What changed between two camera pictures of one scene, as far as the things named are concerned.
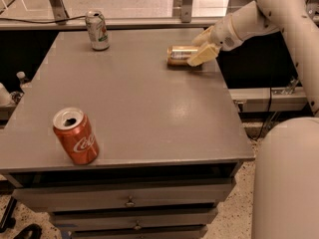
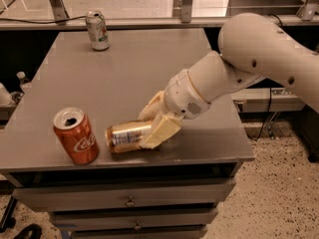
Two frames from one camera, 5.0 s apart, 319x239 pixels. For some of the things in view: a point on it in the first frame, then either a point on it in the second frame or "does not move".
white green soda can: [98, 31] does not move
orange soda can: [179, 55] -> [124, 136]
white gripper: [223, 35] -> [181, 95]
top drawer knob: [130, 202] does not move
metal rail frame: [61, 20] does not move
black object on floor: [32, 231] does not move
